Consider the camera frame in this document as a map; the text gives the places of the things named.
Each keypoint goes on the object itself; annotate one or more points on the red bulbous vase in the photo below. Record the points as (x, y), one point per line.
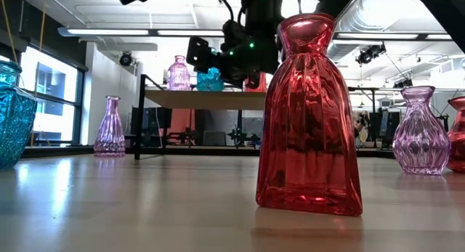
(458, 143)

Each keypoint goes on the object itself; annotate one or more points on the pink ribbed bottle vase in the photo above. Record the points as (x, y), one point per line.
(178, 77)

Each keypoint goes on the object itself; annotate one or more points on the pink tall cone vase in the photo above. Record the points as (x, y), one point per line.
(109, 136)

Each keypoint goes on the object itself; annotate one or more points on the blue diamond-pattern bottle vase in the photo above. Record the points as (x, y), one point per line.
(209, 83)

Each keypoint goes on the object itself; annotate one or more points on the long ceiling light strip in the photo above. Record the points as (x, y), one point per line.
(109, 32)

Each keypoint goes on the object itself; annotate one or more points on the large window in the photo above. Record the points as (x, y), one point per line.
(54, 99)

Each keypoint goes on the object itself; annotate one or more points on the black monitor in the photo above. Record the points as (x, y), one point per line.
(388, 125)
(152, 121)

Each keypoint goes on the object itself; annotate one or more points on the large red flared vase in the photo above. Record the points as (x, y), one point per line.
(309, 136)

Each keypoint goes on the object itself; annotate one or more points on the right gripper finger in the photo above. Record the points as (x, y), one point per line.
(238, 77)

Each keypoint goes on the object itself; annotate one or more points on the black ceiling spotlight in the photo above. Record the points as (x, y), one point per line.
(402, 83)
(370, 54)
(126, 59)

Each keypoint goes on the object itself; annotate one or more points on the salmon coloured panel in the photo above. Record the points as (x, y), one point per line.
(181, 121)

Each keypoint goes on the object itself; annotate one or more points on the person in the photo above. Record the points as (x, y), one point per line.
(362, 130)

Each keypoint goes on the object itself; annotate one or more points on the silver ventilation duct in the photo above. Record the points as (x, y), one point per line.
(367, 12)

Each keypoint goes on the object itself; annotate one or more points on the wooden shelf with black frame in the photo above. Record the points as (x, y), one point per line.
(203, 99)

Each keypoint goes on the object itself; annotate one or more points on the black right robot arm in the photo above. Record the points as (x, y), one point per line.
(443, 8)

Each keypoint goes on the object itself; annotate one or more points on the pink bulbous vase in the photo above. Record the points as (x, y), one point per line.
(421, 143)

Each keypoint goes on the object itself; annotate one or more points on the grey box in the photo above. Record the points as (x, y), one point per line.
(214, 138)

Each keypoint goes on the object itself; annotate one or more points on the teal faceted wide vase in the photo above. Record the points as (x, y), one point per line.
(16, 128)

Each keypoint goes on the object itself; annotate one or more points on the red ribbed bottle vase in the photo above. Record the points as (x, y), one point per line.
(259, 85)

